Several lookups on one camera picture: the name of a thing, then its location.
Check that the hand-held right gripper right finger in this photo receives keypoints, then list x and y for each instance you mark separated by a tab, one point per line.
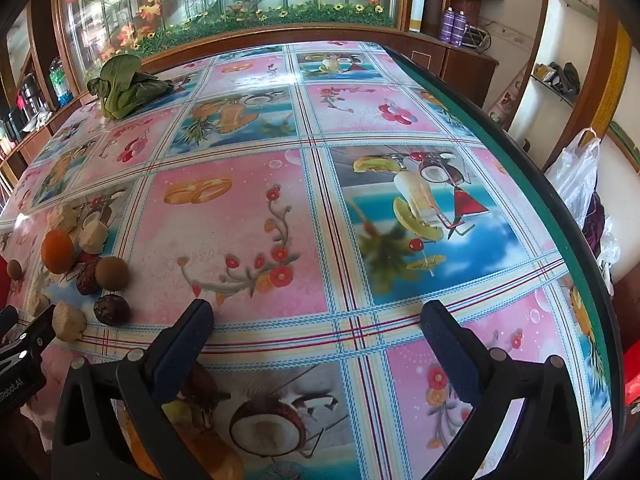
450	355

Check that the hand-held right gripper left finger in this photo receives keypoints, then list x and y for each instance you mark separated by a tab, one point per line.
185	350

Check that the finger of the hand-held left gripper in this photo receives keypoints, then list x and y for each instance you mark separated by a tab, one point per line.
7	319
37	330

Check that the beige yam chunk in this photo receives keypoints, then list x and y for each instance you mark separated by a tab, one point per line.
93	236
38	303
68	322
62	217

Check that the red cardboard box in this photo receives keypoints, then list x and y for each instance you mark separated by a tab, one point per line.
3	282

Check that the brown longan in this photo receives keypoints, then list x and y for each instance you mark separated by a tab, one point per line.
13	269
112	272

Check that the red date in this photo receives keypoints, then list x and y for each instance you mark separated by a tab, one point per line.
87	258
86	280
111	310

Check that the orange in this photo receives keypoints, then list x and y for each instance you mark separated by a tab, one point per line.
57	252

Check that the green-edged table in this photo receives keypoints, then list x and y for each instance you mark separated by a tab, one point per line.
560	240

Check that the fruit-print plastic tablecloth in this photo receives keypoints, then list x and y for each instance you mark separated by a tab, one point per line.
310	240

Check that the red plastic item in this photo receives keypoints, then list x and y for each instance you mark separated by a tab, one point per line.
634	365

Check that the white plastic bag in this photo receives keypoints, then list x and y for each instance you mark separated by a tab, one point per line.
575	175

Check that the blue water bottle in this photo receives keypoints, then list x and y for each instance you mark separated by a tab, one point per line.
60	87

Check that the green bok choy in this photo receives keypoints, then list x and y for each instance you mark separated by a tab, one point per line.
120	90

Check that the low wooden cabinet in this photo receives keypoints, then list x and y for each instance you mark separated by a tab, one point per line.
460	70

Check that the black shoes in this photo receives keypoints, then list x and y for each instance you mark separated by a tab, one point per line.
564	77

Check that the purple spray can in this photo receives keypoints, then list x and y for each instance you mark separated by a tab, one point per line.
446	25
459	29

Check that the brown woven basket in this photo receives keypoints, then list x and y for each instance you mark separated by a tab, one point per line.
467	5

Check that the artificial flower arrangement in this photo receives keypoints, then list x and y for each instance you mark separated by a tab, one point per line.
300	10

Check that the wooden door frame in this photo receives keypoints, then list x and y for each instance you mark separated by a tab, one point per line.
580	110

